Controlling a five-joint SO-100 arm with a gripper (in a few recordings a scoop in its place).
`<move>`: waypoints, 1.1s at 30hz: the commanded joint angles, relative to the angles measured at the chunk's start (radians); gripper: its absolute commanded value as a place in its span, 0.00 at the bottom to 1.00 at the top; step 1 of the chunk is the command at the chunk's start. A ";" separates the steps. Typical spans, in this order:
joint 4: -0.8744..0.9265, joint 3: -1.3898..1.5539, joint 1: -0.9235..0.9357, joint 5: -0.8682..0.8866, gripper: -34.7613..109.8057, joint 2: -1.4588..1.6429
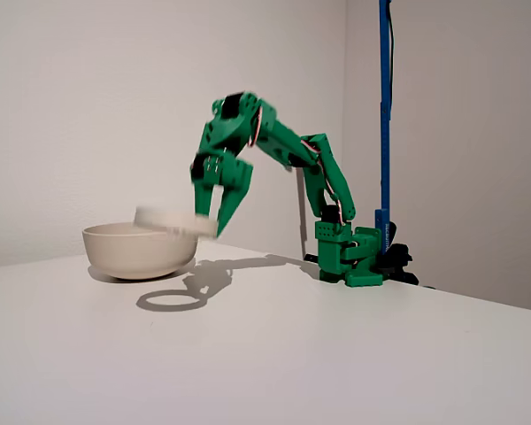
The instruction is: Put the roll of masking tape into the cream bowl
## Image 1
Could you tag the beige round bowl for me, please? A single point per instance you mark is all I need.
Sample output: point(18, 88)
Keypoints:
point(133, 257)

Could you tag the blue vertical camera pole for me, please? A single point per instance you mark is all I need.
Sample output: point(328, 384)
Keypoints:
point(385, 110)

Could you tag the black table clamp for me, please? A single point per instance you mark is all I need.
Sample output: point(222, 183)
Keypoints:
point(400, 261)

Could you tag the green gripper black servo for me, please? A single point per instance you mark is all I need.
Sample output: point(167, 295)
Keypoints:
point(219, 173)

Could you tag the green SO-100 robot arm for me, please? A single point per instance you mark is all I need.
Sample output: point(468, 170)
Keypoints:
point(332, 177)

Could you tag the cream masking tape roll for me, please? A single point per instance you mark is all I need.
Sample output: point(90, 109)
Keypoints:
point(172, 219)

